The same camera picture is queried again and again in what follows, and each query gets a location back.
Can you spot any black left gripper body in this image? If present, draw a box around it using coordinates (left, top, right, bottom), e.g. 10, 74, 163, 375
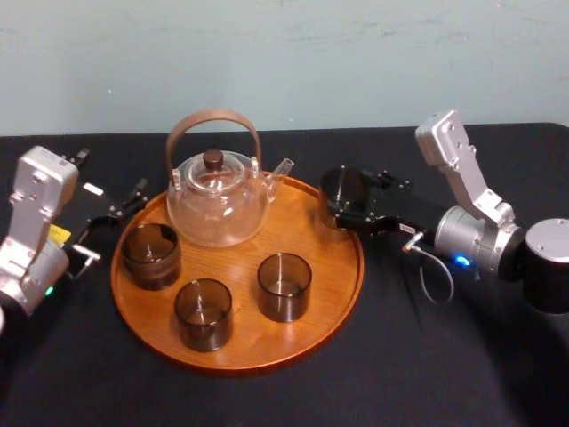
47, 181, 122, 251

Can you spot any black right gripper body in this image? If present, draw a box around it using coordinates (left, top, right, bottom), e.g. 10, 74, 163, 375
372, 180, 441, 244

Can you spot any smoky glass cup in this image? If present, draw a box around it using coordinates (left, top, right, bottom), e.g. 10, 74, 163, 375
256, 252, 312, 324
318, 165, 373, 228
173, 278, 235, 353
121, 222, 182, 292

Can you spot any round wooden tray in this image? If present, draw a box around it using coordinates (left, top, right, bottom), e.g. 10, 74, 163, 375
109, 171, 365, 370

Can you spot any glass lid with brown knob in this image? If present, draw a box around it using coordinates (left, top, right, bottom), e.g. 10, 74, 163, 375
188, 149, 245, 190

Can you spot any black table cloth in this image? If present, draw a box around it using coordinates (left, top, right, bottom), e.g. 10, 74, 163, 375
0, 122, 569, 427

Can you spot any right gripper thin grey cable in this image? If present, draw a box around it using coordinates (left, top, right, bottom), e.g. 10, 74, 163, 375
401, 231, 481, 305

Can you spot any glass teapot with brown handle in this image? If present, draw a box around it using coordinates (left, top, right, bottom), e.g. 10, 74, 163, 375
164, 106, 295, 249

